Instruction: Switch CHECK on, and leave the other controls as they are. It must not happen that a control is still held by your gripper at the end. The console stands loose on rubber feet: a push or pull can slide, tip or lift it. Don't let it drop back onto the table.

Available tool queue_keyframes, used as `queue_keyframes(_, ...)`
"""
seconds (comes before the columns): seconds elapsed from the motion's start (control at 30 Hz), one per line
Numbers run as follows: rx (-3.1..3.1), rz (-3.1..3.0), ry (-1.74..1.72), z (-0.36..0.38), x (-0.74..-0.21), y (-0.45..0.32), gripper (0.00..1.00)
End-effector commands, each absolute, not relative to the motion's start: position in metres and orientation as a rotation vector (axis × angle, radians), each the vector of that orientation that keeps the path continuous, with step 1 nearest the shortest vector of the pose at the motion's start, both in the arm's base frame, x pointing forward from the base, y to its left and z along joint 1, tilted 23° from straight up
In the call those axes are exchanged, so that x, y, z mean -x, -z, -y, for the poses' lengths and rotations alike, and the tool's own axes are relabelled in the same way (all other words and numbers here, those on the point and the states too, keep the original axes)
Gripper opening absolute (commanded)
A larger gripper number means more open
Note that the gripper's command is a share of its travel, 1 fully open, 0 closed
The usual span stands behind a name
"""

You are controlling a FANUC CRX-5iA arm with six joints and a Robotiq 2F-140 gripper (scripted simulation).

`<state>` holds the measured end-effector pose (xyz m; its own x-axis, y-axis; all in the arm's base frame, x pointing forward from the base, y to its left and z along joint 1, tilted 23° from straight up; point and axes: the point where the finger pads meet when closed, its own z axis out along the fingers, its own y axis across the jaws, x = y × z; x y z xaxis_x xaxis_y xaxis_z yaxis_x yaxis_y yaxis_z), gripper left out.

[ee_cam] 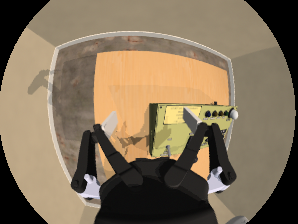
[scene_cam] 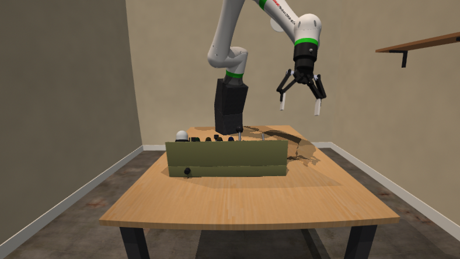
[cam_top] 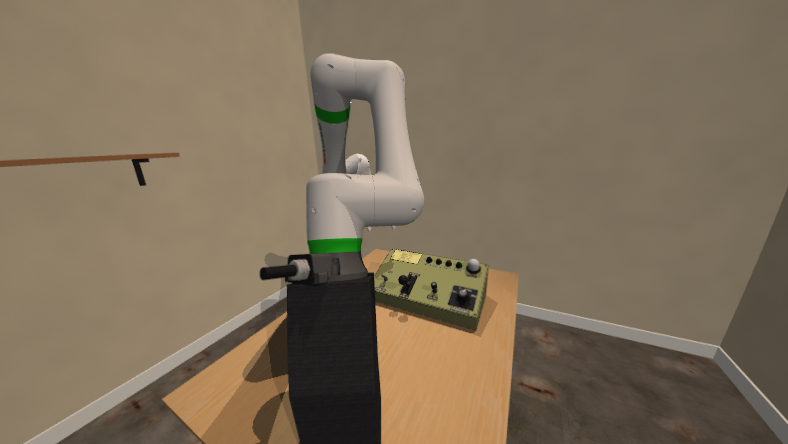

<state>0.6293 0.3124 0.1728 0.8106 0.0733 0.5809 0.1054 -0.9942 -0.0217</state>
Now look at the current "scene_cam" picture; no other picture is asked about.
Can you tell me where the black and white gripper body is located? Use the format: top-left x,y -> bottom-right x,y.
293,58 -> 314,85

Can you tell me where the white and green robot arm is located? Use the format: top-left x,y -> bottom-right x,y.
207,0 -> 322,87

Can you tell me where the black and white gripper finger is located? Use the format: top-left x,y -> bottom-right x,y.
276,69 -> 304,111
306,74 -> 326,116

